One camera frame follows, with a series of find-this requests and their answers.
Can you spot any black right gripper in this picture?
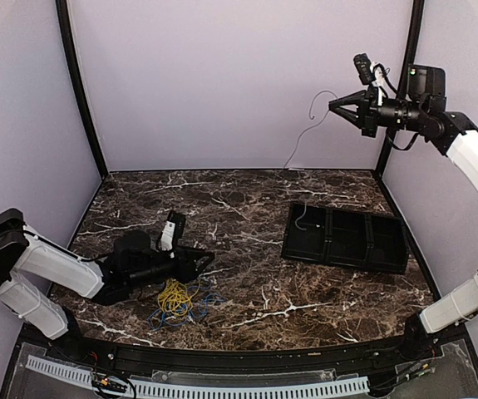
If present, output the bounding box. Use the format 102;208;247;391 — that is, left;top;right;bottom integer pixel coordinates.
330;86;427;136

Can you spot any left black frame post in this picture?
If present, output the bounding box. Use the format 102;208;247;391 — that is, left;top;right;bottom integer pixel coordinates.
55;0;109;180

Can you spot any blue cable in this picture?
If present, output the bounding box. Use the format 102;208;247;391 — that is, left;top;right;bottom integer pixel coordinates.
146;277;227;333

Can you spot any white slotted cable duct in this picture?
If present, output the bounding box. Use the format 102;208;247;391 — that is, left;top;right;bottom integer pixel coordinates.
26;355;370;398

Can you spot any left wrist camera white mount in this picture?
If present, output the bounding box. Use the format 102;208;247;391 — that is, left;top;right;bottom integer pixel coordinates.
156;210;186;258

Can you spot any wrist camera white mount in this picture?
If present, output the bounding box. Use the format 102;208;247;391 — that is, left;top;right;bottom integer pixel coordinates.
156;210;186;258
353;53;388;106

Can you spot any black curved front rail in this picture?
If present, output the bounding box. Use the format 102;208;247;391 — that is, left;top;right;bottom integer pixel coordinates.
47;336;441;375

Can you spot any yellow cable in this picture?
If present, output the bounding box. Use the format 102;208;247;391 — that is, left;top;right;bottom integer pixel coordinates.
156;278;193;316

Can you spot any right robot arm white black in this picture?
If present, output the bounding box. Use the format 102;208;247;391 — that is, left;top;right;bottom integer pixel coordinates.
328;54;478;361

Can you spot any right black frame post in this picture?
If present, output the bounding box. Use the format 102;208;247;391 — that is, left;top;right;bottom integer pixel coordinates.
374;0;425;180

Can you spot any black frame post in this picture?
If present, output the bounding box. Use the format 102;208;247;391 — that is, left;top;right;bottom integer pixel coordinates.
55;0;109;180
374;0;425;180

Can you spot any black three-compartment tray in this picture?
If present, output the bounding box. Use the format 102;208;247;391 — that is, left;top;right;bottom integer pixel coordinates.
281;203;409;274

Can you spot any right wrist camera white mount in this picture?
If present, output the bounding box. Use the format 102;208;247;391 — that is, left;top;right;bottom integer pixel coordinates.
353;53;388;106

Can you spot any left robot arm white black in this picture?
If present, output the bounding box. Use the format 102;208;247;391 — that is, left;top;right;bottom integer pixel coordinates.
0;208;214;362

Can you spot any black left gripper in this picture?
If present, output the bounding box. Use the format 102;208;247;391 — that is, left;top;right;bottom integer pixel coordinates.
126;244;214;291

